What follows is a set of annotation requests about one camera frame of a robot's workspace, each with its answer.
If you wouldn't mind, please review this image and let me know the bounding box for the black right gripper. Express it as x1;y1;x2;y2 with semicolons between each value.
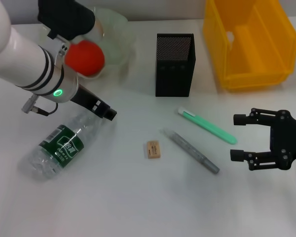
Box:
230;107;296;172

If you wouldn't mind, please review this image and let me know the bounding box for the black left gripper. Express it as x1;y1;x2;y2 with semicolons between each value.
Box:
70;83;118;121

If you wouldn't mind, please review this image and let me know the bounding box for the mint green pen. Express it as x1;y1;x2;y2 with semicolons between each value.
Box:
177;106;238;145

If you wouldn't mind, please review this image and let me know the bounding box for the grey marker pen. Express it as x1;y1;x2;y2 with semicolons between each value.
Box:
159;127;221;175

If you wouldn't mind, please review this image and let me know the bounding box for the clear green-label water bottle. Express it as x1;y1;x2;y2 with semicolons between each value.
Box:
21;111;111;183

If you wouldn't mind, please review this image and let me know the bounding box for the red-orange knitted orange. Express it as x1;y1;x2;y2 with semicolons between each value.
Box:
65;40;106;78

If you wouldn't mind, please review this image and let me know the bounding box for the small tan eraser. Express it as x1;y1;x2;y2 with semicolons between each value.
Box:
147;140;162;159

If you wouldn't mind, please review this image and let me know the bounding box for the black mesh pen holder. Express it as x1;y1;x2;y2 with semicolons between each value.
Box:
155;33;197;98

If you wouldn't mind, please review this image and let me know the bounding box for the green glass fruit plate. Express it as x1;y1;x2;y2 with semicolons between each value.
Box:
40;6;136;79

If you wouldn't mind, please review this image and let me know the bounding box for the yellow plastic bin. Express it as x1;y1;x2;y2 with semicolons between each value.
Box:
203;0;296;92

